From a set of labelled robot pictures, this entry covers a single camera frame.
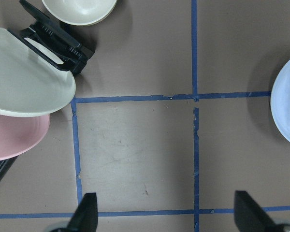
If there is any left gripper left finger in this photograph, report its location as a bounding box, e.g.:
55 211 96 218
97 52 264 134
67 193 98 232

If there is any beige plate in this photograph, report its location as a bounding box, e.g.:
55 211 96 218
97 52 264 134
0 28 76 117

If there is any blue plate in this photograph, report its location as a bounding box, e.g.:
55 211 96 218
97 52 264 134
270 60 290 142

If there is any beige bowl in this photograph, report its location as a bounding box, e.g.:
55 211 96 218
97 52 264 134
43 0 117 26

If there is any black dish rack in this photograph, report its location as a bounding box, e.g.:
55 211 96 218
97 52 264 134
0 0 93 181

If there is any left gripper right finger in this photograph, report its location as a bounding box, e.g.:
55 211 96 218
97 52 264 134
233 190 290 232

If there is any pink plate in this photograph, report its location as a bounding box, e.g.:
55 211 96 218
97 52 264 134
0 115 50 161

